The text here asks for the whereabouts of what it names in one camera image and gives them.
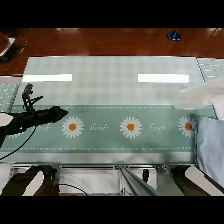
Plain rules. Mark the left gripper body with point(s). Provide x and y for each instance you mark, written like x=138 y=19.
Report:
x=50 y=115

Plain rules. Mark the white T-shirt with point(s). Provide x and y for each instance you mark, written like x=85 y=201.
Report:
x=203 y=93

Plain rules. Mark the light blue garment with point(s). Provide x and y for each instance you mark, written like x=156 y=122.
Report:
x=211 y=146

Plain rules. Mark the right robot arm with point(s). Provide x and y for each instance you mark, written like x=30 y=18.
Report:
x=203 y=181

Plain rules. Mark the silver frame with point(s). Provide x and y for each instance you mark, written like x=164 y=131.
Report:
x=133 y=181

